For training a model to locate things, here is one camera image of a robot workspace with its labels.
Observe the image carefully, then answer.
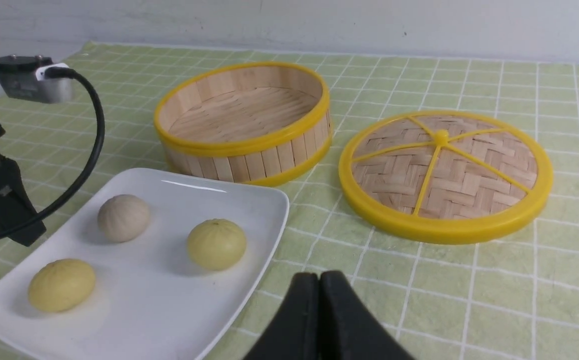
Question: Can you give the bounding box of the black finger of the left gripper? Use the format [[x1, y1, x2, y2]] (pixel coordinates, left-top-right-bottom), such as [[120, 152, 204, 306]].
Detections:
[[0, 157, 38, 233]]

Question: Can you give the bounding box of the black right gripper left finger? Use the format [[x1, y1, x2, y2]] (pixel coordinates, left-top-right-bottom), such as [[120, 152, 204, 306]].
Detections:
[[244, 272, 320, 360]]

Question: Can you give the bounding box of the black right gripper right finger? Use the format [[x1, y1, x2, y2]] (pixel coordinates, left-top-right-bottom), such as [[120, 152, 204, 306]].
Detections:
[[319, 270, 414, 360]]

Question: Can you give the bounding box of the yellow steamed bun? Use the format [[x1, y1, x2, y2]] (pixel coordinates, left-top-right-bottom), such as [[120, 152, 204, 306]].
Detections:
[[186, 218, 248, 271], [27, 259, 96, 313]]

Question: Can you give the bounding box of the white steamed bun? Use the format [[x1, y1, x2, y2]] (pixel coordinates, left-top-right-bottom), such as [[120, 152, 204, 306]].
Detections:
[[97, 194, 152, 243]]

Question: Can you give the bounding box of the white square plate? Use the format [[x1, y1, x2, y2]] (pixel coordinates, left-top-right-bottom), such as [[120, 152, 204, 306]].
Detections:
[[0, 168, 290, 360]]

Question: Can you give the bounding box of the bamboo steamer lid yellow rim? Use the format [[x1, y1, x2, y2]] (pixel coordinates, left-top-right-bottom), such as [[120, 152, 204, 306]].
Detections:
[[339, 111, 554, 245]]

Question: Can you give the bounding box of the bamboo steamer basket yellow rim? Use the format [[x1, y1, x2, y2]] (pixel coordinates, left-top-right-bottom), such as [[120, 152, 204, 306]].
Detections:
[[153, 61, 334, 187]]

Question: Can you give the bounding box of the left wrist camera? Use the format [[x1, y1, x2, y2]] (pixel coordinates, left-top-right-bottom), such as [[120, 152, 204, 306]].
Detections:
[[0, 54, 73, 104]]

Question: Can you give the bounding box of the black camera cable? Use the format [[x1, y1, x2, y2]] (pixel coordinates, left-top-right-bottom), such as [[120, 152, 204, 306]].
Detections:
[[0, 66, 106, 249]]

